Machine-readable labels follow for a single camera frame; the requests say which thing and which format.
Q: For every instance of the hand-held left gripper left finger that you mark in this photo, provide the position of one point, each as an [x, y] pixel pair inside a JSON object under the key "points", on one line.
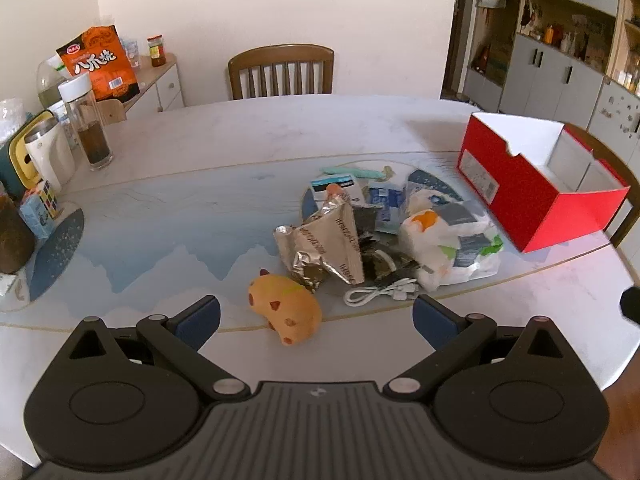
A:
{"points": [[200, 321]]}

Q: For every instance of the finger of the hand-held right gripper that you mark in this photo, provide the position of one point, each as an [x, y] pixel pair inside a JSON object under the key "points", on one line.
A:
{"points": [[631, 305]]}

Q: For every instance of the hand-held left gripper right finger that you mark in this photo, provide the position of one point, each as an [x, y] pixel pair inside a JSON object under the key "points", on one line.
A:
{"points": [[434, 321]]}

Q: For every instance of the white plastic bag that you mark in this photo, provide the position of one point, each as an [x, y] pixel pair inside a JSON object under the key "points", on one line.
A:
{"points": [[430, 250]]}

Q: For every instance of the dark seaweed snack wrapper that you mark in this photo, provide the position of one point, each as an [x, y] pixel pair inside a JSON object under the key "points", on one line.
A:
{"points": [[367, 220], [385, 260]]}

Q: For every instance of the orange plush toy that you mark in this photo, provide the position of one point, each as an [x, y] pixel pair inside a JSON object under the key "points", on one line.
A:
{"points": [[285, 305]]}

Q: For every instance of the blue snack packet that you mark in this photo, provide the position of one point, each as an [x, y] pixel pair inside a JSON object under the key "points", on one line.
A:
{"points": [[387, 205]]}

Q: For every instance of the silver foil snack bag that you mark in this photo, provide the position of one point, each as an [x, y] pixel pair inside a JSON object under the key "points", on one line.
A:
{"points": [[320, 245]]}

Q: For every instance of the red cardboard box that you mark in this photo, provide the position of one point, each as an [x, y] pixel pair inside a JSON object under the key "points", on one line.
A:
{"points": [[505, 180]]}

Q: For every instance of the white chicken breast packet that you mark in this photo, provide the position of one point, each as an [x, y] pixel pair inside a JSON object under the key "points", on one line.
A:
{"points": [[345, 185]]}

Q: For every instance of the wooden dining chair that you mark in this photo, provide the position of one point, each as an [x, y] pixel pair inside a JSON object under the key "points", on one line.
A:
{"points": [[280, 55], [625, 215]]}

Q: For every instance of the small blue carton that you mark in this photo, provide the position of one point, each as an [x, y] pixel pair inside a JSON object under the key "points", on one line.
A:
{"points": [[35, 216]]}

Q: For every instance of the white stickered cabinet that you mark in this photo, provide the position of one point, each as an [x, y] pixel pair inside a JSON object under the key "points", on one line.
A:
{"points": [[615, 110]]}

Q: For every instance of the brown round jar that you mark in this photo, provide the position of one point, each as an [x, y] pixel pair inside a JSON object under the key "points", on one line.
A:
{"points": [[12, 245]]}

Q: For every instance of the glass bottle with white lid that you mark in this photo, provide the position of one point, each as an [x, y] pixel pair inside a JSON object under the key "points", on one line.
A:
{"points": [[92, 145]]}

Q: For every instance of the white jug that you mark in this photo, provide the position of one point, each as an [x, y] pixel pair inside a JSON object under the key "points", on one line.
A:
{"points": [[47, 160]]}

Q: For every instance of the light wooden object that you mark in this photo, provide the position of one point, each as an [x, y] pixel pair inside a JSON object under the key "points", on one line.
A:
{"points": [[112, 111]]}

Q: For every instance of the white sideboard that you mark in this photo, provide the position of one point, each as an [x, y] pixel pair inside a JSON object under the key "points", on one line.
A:
{"points": [[167, 90]]}

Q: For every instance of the yellow and teal container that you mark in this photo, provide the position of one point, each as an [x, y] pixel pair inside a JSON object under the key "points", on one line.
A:
{"points": [[15, 170]]}

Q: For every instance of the orange snack bag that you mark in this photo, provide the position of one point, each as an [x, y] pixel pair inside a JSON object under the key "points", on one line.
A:
{"points": [[105, 75]]}

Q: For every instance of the red sauce jar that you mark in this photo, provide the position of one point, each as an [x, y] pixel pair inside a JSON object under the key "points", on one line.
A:
{"points": [[156, 52]]}

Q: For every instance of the clear glass cup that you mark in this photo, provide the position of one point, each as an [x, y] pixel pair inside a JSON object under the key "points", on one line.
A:
{"points": [[131, 52]]}

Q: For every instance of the clear plastic bag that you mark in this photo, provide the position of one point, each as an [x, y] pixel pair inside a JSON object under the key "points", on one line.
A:
{"points": [[10, 115]]}

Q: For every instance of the grey cabinet wall unit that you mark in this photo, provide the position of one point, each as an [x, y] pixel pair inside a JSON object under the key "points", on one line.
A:
{"points": [[550, 65]]}

